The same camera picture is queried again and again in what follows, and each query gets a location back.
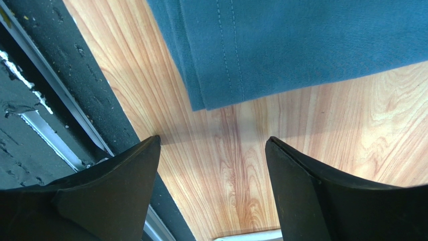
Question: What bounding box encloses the aluminium frame rail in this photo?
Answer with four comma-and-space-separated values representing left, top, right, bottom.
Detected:
0, 7, 176, 241

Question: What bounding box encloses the folded white t shirt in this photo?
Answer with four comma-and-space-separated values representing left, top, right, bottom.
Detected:
215, 229, 283, 241

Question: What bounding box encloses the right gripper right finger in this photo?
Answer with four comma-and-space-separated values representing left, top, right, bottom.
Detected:
265, 137, 427, 240

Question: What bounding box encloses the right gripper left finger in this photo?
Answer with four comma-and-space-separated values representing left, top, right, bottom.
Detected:
1, 136, 161, 240

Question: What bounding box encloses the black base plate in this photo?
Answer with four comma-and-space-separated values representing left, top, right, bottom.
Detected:
0, 0, 198, 241

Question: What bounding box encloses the grey-blue t shirt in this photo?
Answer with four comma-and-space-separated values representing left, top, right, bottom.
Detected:
148, 1, 427, 111

